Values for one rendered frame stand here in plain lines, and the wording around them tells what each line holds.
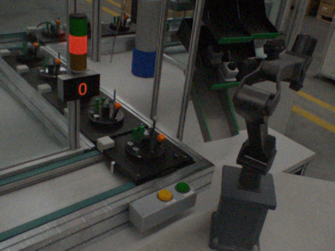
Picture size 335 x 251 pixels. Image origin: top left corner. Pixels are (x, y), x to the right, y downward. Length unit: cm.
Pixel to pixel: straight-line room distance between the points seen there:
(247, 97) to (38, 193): 71
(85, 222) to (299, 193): 79
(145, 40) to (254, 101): 139
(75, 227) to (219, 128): 65
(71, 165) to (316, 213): 84
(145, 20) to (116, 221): 125
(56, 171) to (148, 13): 110
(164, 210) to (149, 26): 122
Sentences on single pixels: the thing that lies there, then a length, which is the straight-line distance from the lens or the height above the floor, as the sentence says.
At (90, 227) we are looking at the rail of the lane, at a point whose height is 93.
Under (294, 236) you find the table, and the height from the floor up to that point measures 86.
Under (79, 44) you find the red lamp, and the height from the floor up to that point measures 134.
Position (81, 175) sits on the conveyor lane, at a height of 92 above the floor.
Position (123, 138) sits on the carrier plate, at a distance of 134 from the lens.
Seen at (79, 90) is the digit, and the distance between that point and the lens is 114.
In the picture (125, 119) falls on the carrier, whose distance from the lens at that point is 147.
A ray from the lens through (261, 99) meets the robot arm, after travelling 76.
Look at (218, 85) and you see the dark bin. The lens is 127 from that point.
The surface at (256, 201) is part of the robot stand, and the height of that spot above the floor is 106.
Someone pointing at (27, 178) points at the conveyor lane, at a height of 94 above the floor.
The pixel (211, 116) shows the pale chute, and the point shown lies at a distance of 139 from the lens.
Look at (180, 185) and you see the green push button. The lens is 115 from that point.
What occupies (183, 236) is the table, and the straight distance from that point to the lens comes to 115.
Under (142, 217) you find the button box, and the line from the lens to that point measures 105.
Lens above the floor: 168
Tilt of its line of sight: 29 degrees down
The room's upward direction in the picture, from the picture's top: 8 degrees clockwise
